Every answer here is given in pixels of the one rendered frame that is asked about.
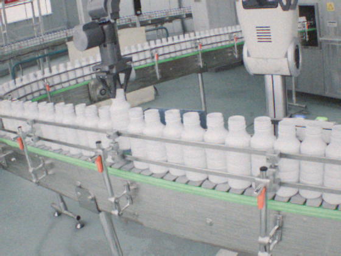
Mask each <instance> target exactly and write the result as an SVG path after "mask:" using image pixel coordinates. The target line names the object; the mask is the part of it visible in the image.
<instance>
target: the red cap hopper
mask: <svg viewBox="0 0 341 256"><path fill-rule="evenodd" d="M26 1H29V2H26ZM34 1H35V0H6V1H5V0H4V1H1V2H0V4H1V5H2V6H1V5H0V23H1V29H2V35H3V40H4V45H7V41H8V44H10V46H11V45H12V43H11V39H13V40H15V38H14V37H12V36H10V34H9V33H11V34H12V35H14V36H15V37H16V38H19V39H20V38H21V37H20V36H18V35H16V34H15V33H13V32H12V31H14V30H18V29H22V28H26V27H29V26H32V27H31V29H30V31H29V32H28V34H27V35H26V37H28V36H29V34H30V32H31V31H32V29H33V28H34V29H35V30H34V32H33V34H32V35H33V36H34V34H35V35H36V38H37V36H38V28H39V26H40V25H41V26H40V27H41V33H42V37H43V35H44V34H45V31H44V26H43V25H44V24H43V19H42V12H41V5H40V0H37V7H38V14H39V20H40V21H39V22H36V16H35V9H34V3H33V2H34ZM20 2H24V3H20ZM17 3H19V4H17ZM29 3H30V4H31V10H32V17H33V23H32V24H26V25H24V26H20V27H14V28H13V29H9V27H8V22H7V17H6V16H7V15H6V11H5V9H8V8H10V7H14V6H19V5H24V4H29ZM5 6H8V7H5ZM1 10H2V11H1ZM2 12H3V15H4V16H3V17H4V22H5V29H4V24H3V19H2ZM37 24H38V26H37ZM5 35H6V36H7V39H8V40H6V37H5ZM45 54H48V49H47V48H46V50H45ZM46 60H47V61H46V62H47V68H49V69H50V70H49V72H50V73H51V74H52V70H51V64H50V59H49V56H47V57H46ZM11 61H12V65H11ZM11 61H10V60H8V61H7V62H8V66H9V70H10V75H11V76H10V77H11V79H12V80H13V77H12V76H13V75H12V67H11V66H13V65H14V64H15V61H14V60H13V59H12V60H11ZM40 63H41V69H42V74H43V75H45V72H44V64H43V58H41V59H40ZM14 72H15V77H16V79H17V78H18V75H17V72H16V67H15V69H14Z"/></svg>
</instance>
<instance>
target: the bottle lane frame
mask: <svg viewBox="0 0 341 256"><path fill-rule="evenodd" d="M0 146H1V147H2V151H3V153H4V154H6V155H5V156H4V158H5V161H6V163H7V167H6V166H4V165H3V167H4V169H5V170H6V171H8V172H11V173H13V174H16V175H17V176H18V177H21V178H23V179H26V180H28V181H31V182H33V180H32V179H33V178H32V175H31V173H30V172H29V169H30V168H29V164H28V161H27V158H26V155H25V153H24V148H23V149H20V146H19V143H17V142H13V141H10V140H6V139H3V138H0ZM27 148H28V151H29V155H30V159H31V162H32V164H33V167H34V168H36V167H39V166H40V165H41V162H40V158H39V157H41V158H42V159H43V162H44V165H43V166H42V167H41V168H38V169H37V173H36V174H37V177H38V178H40V177H42V176H43V175H44V171H43V167H44V168H46V172H47V175H46V176H45V177H44V178H42V179H41V180H40V184H39V185H40V186H41V187H44V188H47V189H48V190H51V191H53V192H55V193H58V194H61V195H63V196H66V197H67V198H70V199H73V200H75V201H79V200H78V198H77V195H76V192H75V188H76V186H77V187H81V188H84V189H87V190H91V192H92V193H93V194H94V196H95V199H96V204H97V208H98V210H100V211H102V212H105V213H109V214H111V215H112V211H113V209H112V206H111V203H109V201H108V198H109V194H108V191H107V187H106V184H105V179H104V174H103V172H99V170H98V168H97V164H96V163H95V162H93V163H90V162H88V161H86V160H85V161H83V160H81V159H79V158H73V157H68V156H66V155H60V154H57V153H55V152H51V151H48V150H47V151H46V150H43V149H38V148H35V147H33V146H29V145H27ZM107 169H108V173H109V174H110V179H111V184H112V187H113V193H114V195H115V196H119V195H120V194H121V193H123V192H124V191H125V190H124V186H123V183H122V181H124V182H128V188H129V191H128V192H126V193H125V194H128V195H130V196H131V197H132V202H133V203H132V204H130V205H129V206H128V207H127V208H126V209H124V210H123V215H122V217H121V218H123V219H126V220H128V221H130V222H134V223H136V224H139V225H142V226H145V227H148V228H151V229H156V230H159V231H161V232H164V233H168V234H170V235H173V236H179V237H181V238H184V239H187V240H192V241H195V242H197V243H202V244H205V245H209V246H212V247H217V248H221V249H224V250H228V251H233V252H237V253H239V254H244V255H248V256H258V254H259V244H258V241H259V233H260V228H259V226H260V209H259V208H258V205H257V203H258V199H257V198H256V197H251V196H246V195H244V193H245V192H243V193H242V194H236V193H230V189H229V190H228V191H226V192H224V191H219V190H215V188H216V187H215V188H213V189H212V190H211V189H208V188H203V187H202V184H201V185H200V186H193V185H188V182H187V183H180V182H176V181H175V180H176V179H175V180H173V181H170V180H165V179H164V177H162V178H160V179H159V178H156V177H152V175H151V176H145V175H142V174H141V173H139V174H137V173H133V172H131V171H124V170H121V169H120V168H119V169H116V168H112V167H111V166H110V167H107ZM125 194H124V195H123V196H121V198H120V202H119V205H120V208H124V207H125V206H126V205H127V204H128V202H127V197H126V196H125ZM267 202H268V207H267V213H268V215H267V234H268V235H270V233H271V231H272V229H273V228H274V227H275V225H274V219H275V214H276V215H282V220H281V223H282V226H281V227H280V226H278V228H277V230H280V231H281V239H280V241H277V243H276V244H275V245H274V247H273V249H272V250H271V253H272V256H341V211H340V210H339V208H338V206H337V207H336V209H335V210H333V209H328V208H327V209H325V208H322V204H321V205H320V206H319V207H311V206H307V205H306V201H305V202H304V203H303V205H300V204H294V203H290V199H289V200H288V201H287V202H281V201H275V197H273V199H271V200H269V199H268V200H267Z"/></svg>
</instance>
